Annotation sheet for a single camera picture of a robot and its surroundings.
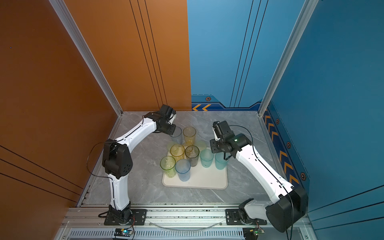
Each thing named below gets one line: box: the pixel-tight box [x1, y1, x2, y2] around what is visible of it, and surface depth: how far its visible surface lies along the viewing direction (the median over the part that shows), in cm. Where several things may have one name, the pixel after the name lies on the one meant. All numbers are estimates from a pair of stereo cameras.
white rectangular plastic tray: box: [162, 155, 228, 190], surface depth 88 cm
